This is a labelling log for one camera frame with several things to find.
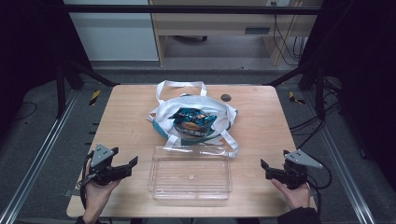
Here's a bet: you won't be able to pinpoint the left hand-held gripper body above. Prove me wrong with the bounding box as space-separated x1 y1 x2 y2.
88 143 134 187

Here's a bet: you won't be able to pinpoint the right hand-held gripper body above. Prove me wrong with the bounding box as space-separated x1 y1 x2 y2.
264 149 324 190

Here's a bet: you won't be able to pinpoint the person's right hand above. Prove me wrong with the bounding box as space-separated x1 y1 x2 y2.
270 178 312 212

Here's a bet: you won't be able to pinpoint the person's left hand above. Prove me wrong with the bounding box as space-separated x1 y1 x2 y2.
82 179 121 219

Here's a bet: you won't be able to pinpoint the yellow black floor tape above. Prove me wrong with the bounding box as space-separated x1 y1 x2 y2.
88 89 102 107
287 91 306 105

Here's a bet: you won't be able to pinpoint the clear plastic container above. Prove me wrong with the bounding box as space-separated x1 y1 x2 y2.
148 146 234 201

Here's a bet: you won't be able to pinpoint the black metal stand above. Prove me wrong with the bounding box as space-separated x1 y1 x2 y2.
262 60 329 121
55 60 121 119

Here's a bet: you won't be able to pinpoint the blue snack packet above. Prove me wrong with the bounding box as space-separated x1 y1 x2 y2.
167 106 219 139

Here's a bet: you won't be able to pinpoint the white tote bag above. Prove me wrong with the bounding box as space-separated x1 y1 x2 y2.
147 79 240 159

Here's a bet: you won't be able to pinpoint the white cabinet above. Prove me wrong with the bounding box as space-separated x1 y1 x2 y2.
63 0 160 63

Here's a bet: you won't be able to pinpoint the wooden desk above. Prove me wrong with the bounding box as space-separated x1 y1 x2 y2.
148 0 323 67

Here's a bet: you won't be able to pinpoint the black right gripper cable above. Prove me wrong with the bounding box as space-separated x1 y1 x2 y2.
306 157 333 217

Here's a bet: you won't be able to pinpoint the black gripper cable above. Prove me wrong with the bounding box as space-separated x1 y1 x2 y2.
78 150 96 210
306 157 333 217

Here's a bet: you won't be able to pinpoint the black floor cables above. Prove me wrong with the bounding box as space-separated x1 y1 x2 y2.
289 102 344 151

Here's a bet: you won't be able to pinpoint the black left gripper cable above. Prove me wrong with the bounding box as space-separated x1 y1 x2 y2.
78 150 96 210

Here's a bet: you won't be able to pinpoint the aluminium floor rail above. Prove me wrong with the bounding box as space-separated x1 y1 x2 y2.
303 91 378 224
0 89 81 224

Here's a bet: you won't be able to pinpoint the thin black floor cable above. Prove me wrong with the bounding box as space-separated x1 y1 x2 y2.
11 101 38 122

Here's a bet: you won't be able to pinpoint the black hanging cables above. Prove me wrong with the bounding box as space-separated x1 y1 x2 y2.
271 1 308 67

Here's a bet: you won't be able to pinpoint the black horizontal frame bar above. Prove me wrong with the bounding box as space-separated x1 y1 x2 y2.
63 4 325 16

